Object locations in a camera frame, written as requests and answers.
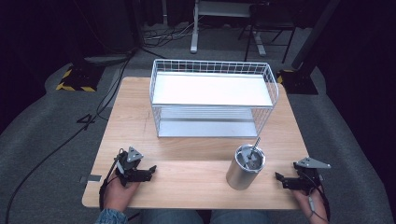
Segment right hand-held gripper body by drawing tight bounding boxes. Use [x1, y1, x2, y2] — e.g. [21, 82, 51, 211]
[291, 156, 332, 196]

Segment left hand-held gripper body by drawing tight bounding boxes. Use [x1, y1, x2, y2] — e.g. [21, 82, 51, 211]
[115, 146, 153, 188]

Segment person's right hand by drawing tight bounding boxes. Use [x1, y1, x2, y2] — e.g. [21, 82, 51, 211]
[291, 188, 329, 223]

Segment person's left hand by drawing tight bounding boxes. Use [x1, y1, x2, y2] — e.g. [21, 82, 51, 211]
[103, 177, 141, 213]

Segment silver metal cup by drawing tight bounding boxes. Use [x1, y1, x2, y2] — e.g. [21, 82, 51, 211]
[225, 143, 267, 191]

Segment metal spoon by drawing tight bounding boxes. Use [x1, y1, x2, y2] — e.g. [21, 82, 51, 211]
[247, 136, 262, 162]

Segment yellow black striped stand base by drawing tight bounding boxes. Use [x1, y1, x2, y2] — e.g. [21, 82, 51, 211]
[276, 68, 319, 96]
[55, 63, 106, 93]

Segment dark slanted stand pole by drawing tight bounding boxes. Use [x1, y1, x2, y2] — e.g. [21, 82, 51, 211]
[290, 0, 342, 71]

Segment black chair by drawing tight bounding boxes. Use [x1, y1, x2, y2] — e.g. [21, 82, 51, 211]
[237, 2, 297, 64]

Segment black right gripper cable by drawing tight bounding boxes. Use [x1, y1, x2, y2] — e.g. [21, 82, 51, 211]
[303, 171, 332, 222]

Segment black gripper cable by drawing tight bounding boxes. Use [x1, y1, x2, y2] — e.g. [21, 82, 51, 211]
[303, 171, 332, 222]
[98, 152, 125, 211]

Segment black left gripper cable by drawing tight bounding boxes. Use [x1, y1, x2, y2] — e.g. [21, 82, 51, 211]
[98, 152, 125, 211]

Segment long black floor cable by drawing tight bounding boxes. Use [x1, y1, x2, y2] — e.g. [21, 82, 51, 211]
[4, 49, 138, 224]

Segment white wire shelf rack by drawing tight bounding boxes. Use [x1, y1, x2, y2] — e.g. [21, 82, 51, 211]
[148, 58, 280, 139]

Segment bundle of floor cables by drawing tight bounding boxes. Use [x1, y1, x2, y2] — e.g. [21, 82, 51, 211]
[142, 18, 200, 49]

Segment white metal stand frame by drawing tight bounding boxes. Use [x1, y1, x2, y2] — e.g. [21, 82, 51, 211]
[190, 0, 267, 57]

